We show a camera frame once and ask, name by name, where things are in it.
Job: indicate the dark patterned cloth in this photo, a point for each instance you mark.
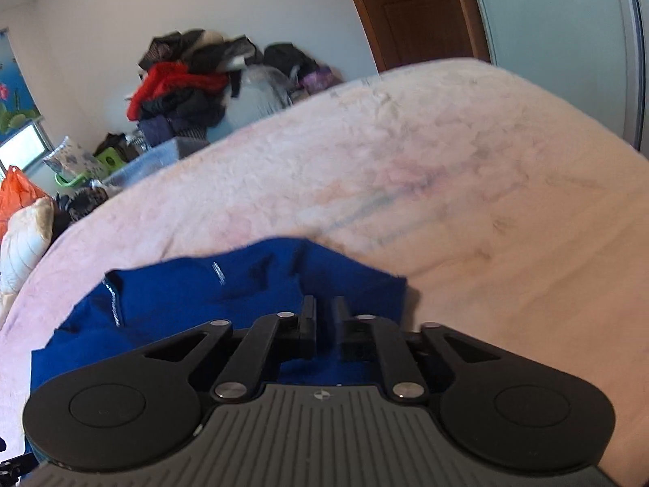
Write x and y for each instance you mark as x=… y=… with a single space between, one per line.
x=83 y=204

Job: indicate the brown wooden door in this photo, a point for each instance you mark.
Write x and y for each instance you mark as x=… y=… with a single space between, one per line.
x=421 y=20

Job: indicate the green plastic basket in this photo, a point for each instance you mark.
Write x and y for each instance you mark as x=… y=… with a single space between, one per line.
x=109 y=158

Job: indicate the purple garment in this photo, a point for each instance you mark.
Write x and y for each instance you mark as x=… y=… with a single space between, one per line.
x=317 y=81

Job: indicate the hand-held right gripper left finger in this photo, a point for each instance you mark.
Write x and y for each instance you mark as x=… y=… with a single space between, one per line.
x=308 y=317

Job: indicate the blue storage box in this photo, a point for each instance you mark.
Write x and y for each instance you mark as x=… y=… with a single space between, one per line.
x=162 y=158

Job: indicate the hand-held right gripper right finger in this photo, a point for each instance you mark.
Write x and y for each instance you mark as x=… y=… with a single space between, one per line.
x=340 y=317

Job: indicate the blue fleece garment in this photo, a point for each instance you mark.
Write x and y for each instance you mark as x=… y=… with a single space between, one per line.
x=203 y=304

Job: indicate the pink fuzzy blanket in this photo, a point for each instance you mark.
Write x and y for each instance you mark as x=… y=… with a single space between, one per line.
x=431 y=162

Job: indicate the black bag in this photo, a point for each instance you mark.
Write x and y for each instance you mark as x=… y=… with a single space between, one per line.
x=286 y=58

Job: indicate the pile of dark clothes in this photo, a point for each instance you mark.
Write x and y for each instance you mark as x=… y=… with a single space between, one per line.
x=177 y=107

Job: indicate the frosted sliding wardrobe door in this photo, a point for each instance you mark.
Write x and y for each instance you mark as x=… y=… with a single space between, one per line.
x=547 y=35

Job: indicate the window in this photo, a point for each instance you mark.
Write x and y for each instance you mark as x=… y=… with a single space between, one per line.
x=23 y=148

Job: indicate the orange plastic bag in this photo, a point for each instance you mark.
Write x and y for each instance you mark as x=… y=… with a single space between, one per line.
x=18 y=193

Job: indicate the clear plastic bag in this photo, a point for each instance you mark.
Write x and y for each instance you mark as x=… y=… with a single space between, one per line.
x=253 y=97

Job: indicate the floral cushion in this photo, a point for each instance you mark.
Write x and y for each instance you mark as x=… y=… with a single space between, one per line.
x=71 y=160

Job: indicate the red garment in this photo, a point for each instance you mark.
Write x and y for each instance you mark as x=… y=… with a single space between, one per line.
x=167 y=81

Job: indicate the lotus print roller blind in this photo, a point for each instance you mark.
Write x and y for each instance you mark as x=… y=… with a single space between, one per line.
x=12 y=91

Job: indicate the white quilt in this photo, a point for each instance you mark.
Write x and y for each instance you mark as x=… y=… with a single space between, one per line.
x=25 y=243

